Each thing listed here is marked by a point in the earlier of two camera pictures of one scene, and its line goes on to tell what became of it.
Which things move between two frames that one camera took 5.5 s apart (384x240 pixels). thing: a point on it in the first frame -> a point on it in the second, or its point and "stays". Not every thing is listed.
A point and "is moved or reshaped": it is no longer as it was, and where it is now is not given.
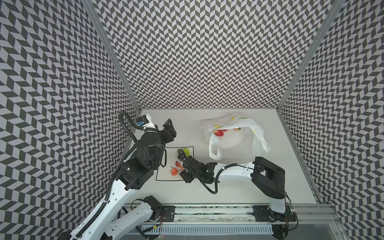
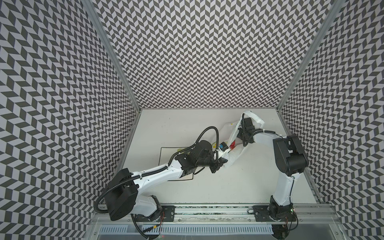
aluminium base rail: x=235 y=213 stays
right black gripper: x=191 y=166 -> x=245 y=132
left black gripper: x=168 y=132 -> x=221 y=162
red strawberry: x=219 y=132 is moved or reshaped
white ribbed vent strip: x=218 y=230 stays
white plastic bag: x=234 y=137 is moved or reshaped
